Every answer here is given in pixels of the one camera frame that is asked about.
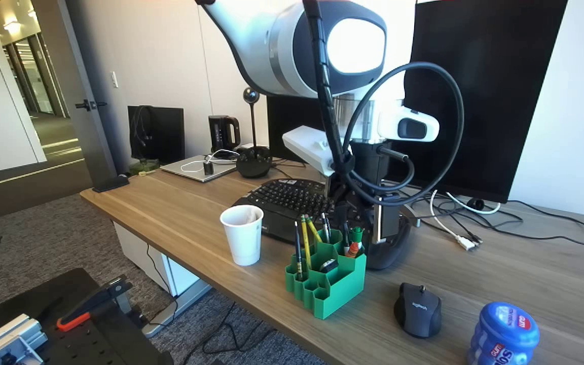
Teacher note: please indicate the blue plastic container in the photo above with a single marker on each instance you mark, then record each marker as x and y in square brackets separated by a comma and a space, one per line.
[504, 335]

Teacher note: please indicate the silver flat tray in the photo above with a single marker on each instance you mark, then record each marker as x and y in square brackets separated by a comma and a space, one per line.
[190, 167]

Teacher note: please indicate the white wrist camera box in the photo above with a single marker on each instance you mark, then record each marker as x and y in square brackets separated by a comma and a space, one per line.
[308, 149]

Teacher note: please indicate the black computer keyboard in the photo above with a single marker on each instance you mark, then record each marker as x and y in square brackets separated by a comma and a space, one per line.
[284, 204]

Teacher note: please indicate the large black monitor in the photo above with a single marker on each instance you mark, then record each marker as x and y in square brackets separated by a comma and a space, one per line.
[502, 94]

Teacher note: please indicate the white paper cup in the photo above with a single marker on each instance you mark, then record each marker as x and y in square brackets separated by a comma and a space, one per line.
[242, 235]

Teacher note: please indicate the green marker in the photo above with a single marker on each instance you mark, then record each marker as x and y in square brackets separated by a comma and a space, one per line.
[356, 235]

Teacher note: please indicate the orange crayon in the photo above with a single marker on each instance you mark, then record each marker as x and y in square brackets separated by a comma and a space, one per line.
[352, 248]

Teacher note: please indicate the black pegboard work table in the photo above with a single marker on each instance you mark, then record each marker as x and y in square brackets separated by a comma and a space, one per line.
[89, 337]

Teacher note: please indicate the black computer mouse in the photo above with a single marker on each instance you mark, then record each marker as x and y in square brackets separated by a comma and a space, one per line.
[418, 309]

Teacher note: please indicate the white under-desk cabinet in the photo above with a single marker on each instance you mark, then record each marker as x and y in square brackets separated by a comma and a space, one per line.
[162, 271]

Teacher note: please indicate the dark pencil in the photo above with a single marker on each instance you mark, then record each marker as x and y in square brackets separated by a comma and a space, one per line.
[298, 250]

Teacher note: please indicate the black ball webcam on stand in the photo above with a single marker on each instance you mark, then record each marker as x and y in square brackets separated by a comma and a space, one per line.
[253, 164]

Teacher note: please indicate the black framed box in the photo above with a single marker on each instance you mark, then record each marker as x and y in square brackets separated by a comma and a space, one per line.
[157, 135]

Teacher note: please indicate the yellow pencil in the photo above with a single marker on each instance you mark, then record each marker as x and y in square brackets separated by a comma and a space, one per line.
[304, 245]

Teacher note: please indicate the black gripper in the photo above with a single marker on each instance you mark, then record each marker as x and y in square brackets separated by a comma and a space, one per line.
[376, 173]

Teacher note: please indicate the aluminium rail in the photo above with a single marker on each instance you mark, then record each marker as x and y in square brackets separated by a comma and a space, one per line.
[1, 341]

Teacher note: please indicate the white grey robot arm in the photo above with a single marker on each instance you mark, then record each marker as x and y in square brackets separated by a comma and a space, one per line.
[304, 47]

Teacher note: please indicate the green hexagonal pencil rack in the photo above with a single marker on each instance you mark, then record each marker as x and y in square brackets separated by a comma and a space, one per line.
[329, 284]

